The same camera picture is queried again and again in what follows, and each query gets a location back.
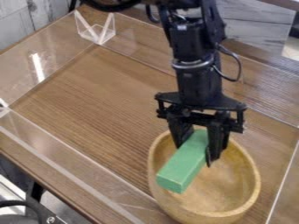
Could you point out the black metal table leg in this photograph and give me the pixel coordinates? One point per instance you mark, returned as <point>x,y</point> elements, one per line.
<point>45,216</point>

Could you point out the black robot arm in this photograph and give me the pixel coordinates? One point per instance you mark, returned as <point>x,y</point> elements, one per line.
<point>194,31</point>

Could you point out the clear acrylic corner bracket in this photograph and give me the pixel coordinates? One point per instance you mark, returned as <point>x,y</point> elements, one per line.
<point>98,34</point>

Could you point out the green rectangular block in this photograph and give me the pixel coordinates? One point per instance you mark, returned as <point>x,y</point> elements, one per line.
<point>182,165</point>

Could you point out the clear acrylic front wall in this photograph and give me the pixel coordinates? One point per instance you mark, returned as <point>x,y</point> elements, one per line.
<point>81,182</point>

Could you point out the brown wooden bowl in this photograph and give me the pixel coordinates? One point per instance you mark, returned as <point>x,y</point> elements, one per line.
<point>221,192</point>

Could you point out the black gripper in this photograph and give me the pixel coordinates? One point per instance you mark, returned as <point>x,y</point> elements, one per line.
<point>221,109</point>

